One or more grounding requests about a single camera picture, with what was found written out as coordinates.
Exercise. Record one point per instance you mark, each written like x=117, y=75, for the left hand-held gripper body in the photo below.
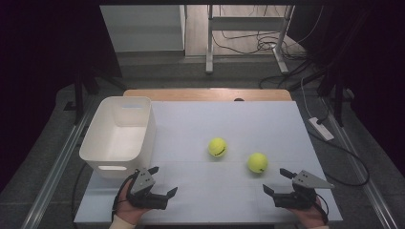
x=144, y=183

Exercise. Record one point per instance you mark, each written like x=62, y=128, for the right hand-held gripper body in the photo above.
x=307, y=182

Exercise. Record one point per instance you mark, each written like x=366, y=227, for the yellow tennis ball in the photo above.
x=217, y=147
x=258, y=162

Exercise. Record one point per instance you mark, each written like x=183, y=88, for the white plastic storage bin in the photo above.
x=117, y=144

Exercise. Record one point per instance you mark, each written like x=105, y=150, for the person's left hand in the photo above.
x=127, y=211

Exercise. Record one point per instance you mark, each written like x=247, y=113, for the person's right hand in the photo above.
x=309, y=218

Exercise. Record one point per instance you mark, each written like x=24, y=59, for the white power strip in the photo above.
x=321, y=129

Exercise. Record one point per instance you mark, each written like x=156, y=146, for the white board table cover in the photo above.
x=197, y=127

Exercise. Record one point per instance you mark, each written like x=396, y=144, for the black metal stand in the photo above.
x=338, y=95
x=79, y=95

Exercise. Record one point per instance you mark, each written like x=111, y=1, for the white cabinet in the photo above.
x=143, y=28

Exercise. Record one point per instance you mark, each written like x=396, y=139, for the aluminium floor rail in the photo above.
x=54, y=178
x=366, y=184

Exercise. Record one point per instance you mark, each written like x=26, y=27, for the white metal desk frame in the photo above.
x=245, y=24

